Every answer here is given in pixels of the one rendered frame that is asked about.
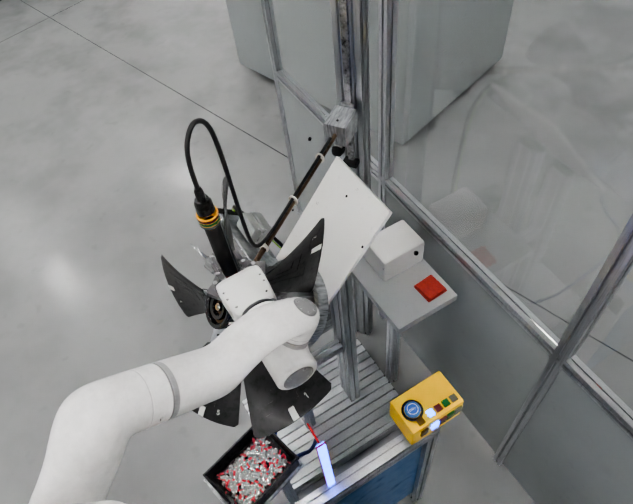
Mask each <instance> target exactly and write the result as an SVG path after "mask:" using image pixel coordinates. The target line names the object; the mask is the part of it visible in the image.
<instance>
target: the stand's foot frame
mask: <svg viewBox="0 0 633 504"><path fill-rule="evenodd" d="M356 347H357V361H358V375H359V390H360V397H359V398H358V399H356V398H355V400H354V401H353V402H351V400H350V399H348V396H347V394H346V393H345V391H344V389H343V388H342V387H341V382H340V375H339V368H338V361H337V355H336V356H334V357H333V358H331V359H329V360H328V361H326V362H324V363H322V364H321V365H319V366H317V368H316V370H317V371H318V372H320V373H321V374H322V375H323V376H324V377H325V378H326V379H327V380H328V381H330V382H331V390H330V392H329V393H328V394H327V395H326V396H325V397H324V398H323V399H322V400H321V401H320V402H319V403H318V404H317V405H316V406H315V407H314V408H313V413H314V417H315V421H316V425H314V426H312V424H311V428H312V430H313V431H314V434H315V435H316V437H318V438H317V439H318V440H319V442H320V443H322V442H323V441H324V442H326V446H327V450H328V454H329V458H330V462H331V466H332V471H333V470H335V469H336V468H338V467H339V466H341V465H342V464H344V463H345V462H347V461H348V460H350V459H351V458H353V457H355V456H356V455H358V454H359V453H361V452H362V451H364V450H365V449H367V448H368V447H370V446H371V445H373V444H375V443H376V442H378V441H379V440H381V439H382V438H384V437H385V436H387V435H388V434H390V433H391V432H393V431H395V430H396V429H398V428H399V427H398V426H397V425H396V423H395V422H394V420H393V419H392V418H391V416H390V402H391V401H392V400H394V399H395V398H397V397H398V396H400V395H399V394H398V393H397V391H396V390H395V389H394V387H393V386H392V385H391V383H390V382H389V381H388V379H387V378H386V376H385V375H384V374H383V372H382V371H381V370H380V368H379V367H378V366H377V364H376V363H375V361H374V360H373V359H372V357H371V356H370V355H369V353H368V352H367V351H366V349H365V348H364V347H363V345H362V344H361V342H360V341H359V340H358V338H357V337H356ZM277 436H278V437H279V438H280V439H281V440H282V441H283V442H284V443H285V444H286V445H287V446H288V447H289V448H290V449H291V450H292V451H293V452H294V453H295V454H298V453H301V452H303V451H306V450H308V449H309V448H310V447H311V446H312V444H313V441H314V439H315V438H314V436H313V435H312V433H311V431H310V429H307V428H306V426H305V424H304V422H303V421H302V419H301V418H300V419H299V420H297V421H296V422H294V423H293V424H291V425H289V426H288V427H286V428H284V429H282V430H280V431H278V432H277ZM317 445H318V443H316V445H315V447H314V449H313V451H312V452H311V453H309V454H307V455H304V456H301V457H299V459H300V460H301V461H302V462H303V463H304V466H303V468H302V469H301V470H300V471H299V472H298V473H297V474H296V475H295V476H294V477H293V478H292V479H291V480H290V482H291V484H292V486H293V488H294V490H295V492H296V494H298V493H299V492H301V491H302V490H304V489H305V488H307V487H308V486H310V485H311V484H313V483H315V482H316V481H318V480H319V479H321V478H322V477H324V474H323V471H322V467H321V464H320V461H319V457H318V454H317V451H316V446H317Z"/></svg>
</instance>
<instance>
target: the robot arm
mask: <svg viewBox="0 0 633 504"><path fill-rule="evenodd" d="M231 249H232V251H233V254H234V257H235V260H236V263H237V264H238V266H239V267H240V268H243V270H242V271H240V272H238V273H236V274H234V275H233V276H231V277H229V278H226V277H225V276H224V273H223V271H222V268H221V267H220V265H219V263H218V262H217V260H216V258H215V257H211V259H212V261H213V263H212V264H211V266H212V268H213V270H214V271H215V274H216V275H215V277H214V280H213V282H212V285H211V286H210V287H209V288H208V290H207V294H208V296H210V297H212V298H215V299H217V300H220V301H222V303H223V305H224V306H225V308H226V309H227V311H228V312H229V314H230V315H231V316H232V318H233V319H234V320H235V322H233V323H232V324H231V325H230V326H229V327H228V328H226V329H225V330H224V331H223V332H222V333H221V334H220V335H219V336H218V337H217V338H216V339H215V340H214V341H212V342H211V343H210V344H208V345H207V346H205V347H203V348H200V349H197V350H194V351H190V352H187V353H183V354H180V355H177V356H173V357H170V358H166V359H163V360H160V361H156V362H153V363H150V364H147V365H143V366H140V367H137V368H134V369H130V370H127V371H124V372H121V373H118V374H114V375H111V376H108V377H105V378H102V379H99V380H96V381H93V382H91V383H88V384H86V385H84V386H82V387H80V388H78V389H77V390H75V391H74V392H72V393H71V394H70V395H69V396H68V397H67V398H66V399H65V400H64V401H63V403H62V404H61V406H60V407H59V409H58V411H57V413H56V416H55V419H54V421H53V425H52V428H51V432H50V437H49V441H48V446H47V450H46V454H45V459H44V462H43V466H42V469H41V472H40V475H39V478H38V481H37V484H36V486H35V489H34V491H33V494H32V496H31V499H30V501H29V504H126V503H123V502H119V501H113V500H107V501H105V500H106V497H107V494H108V492H109V489H110V487H111V484H112V482H113V480H114V477H115V475H116V473H117V470H118V468H119V465H120V463H121V460H122V458H123V455H124V453H125V450H126V447H127V444H128V441H129V439H130V438H131V437H132V436H133V435H135V434H137V433H139V432H141V431H144V430H146V429H149V428H151V427H154V426H156V425H158V424H161V423H163V422H166V421H168V420H170V419H173V418H175V417H178V416H180V415H182V414H185V413H187V412H189V411H192V410H194V409H196V408H199V407H201V406H203V405H206V404H208V403H210V402H213V401H215V400H217V399H219V398H222V397H223V396H225V395H227V394H228V393H230V392H231V391H232V390H234V389H235V388H236V387H237V386H238V385H239V384H240V383H241V382H242V380H243V379H244V378H245V377H246V376H247V375H248V374H249V373H250V372H251V371H252V370H253V369H254V368H255V367H256V366H257V365H258V364H259V363H260V362H261V361H262V362H263V363H264V365H265V367H266V368H267V370H268V372H269V373H270V375H271V377H272V379H273V380H274V382H275V384H276V385H277V387H278V388H279V389H281V390H290V389H293V388H296V387H298V386H300V385H301V384H303V383H304V382H306V381H307V380H308V379H309V378H310V377H311V376H312V375H313V374H314V372H315V370H316V368H317V362H316V360H315V359H314V357H313V356H312V354H311V353H310V351H309V348H308V342H309V340H310V338H311V337H312V335H313V333H314V332H315V330H316V328H317V326H318V323H319V320H320V313H319V310H318V308H317V306H316V305H315V304H314V303H313V302H312V301H310V300H308V299H305V298H301V297H292V298H286V299H281V300H278V301H277V298H276V296H275V294H274V292H273V290H272V288H271V286H270V284H269V282H268V280H267V278H266V267H267V265H266V262H265V261H257V262H255V261H252V260H246V259H245V258H243V257H242V256H241V254H240V253H239V251H238V250H237V251H235V250H234V248H233V247H231Z"/></svg>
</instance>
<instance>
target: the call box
mask: <svg viewBox="0 0 633 504"><path fill-rule="evenodd" d="M453 393H454V394H455V395H456V396H457V397H458V400H457V401H455V402H454V403H453V402H452V401H451V400H450V399H449V396H450V395H452V394H453ZM446 398H447V399H448V400H449V402H450V403H451V405H449V406H447V407H446V408H445V407H444V406H443V404H442V403H441V401H443V400H444V399H446ZM413 401H414V402H416V403H417V404H419V406H420V408H421V411H420V415H419V416H418V417H416V418H409V417H408V416H407V415H406V414H405V412H404V407H405V405H406V404H407V403H408V402H413ZM463 402H464V401H463V399H462V398H461V396H460V395H459V394H458V393H457V392H456V390H455V389H454V388H453V387H452V385H451V384H450V383H449V382H448V381H447V379H446V378H445V377H444V376H443V374H442V373H441V372H440V371H438V372H436V373H435V374H433V375H431V376H430V377H428V378H427V379H425V380H424V381H422V382H420V383H419V384H417V385H416V386H414V387H413V388H411V389H409V390H408V391H406V392H405V393H403V394H401V395H400V396H398V397H397V398H395V399H394V400H392V401H391V402H390V416H391V418H392V419H393V420H394V422H395V423H396V425H397V426H398V427H399V429H400V430H401V432H402V433H403V435H404V436H405V437H406V439H407V440H408V442H409V443H410V444H411V445H413V444H415V443H416V442H418V441H419V440H421V439H422V438H424V437H425V436H427V435H429V434H430V433H432V432H433V431H435V430H436V429H438V428H439V427H441V426H442V425H444V424H445V423H446V422H448V421H449V420H451V419H452V418H454V417H455V416H457V415H458V414H459V413H460V412H459V413H458V414H456V415H454V416H453V417H452V418H450V419H449V420H446V422H444V423H442V424H441V425H439V426H438V427H436V428H435V429H433V430H431V425H432V424H433V423H435V422H436V421H438V420H439V419H441V418H442V417H444V416H445V415H446V416H447V414H448V413H450V412H451V411H453V410H455V409H456V408H457V407H459V406H461V405H463ZM438 403H439V404H440V405H441V406H442V407H443V410H441V411H440V412H438V413H437V412H436V410H435V409H434V408H433V406H435V405H436V404H438ZM430 408H432V410H433V411H434V412H435V415H434V416H432V417H431V418H429V416H428V415H427V414H426V411H427V410H429V409H430ZM421 416H422V417H423V419H424V420H425V421H426V423H425V424H423V425H422V426H419V424H418V423H417V422H416V419H418V418H419V417H421ZM427 427H428V428H429V432H428V433H427V434H426V435H424V436H423V437H421V436H420V434H421V431H423V430H424V429H426V428H427Z"/></svg>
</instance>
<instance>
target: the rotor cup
mask: <svg viewBox="0 0 633 504"><path fill-rule="evenodd" d="M216 303H219V304H220V310H219V311H217V310H216V308H215V305H216ZM205 314H206V318H207V321H208V323H209V324H210V326H211V327H213V328H214V329H218V330H223V329H226V328H228V327H229V326H230V325H231V324H229V322H235V321H234V320H233V319H232V317H231V315H230V314H229V312H228V311H227V309H226V308H225V306H224V305H223V303H222V301H220V300H217V299H215V298H212V297H210V296H208V294H207V296H206V299H205ZM228 324H229V325H228Z"/></svg>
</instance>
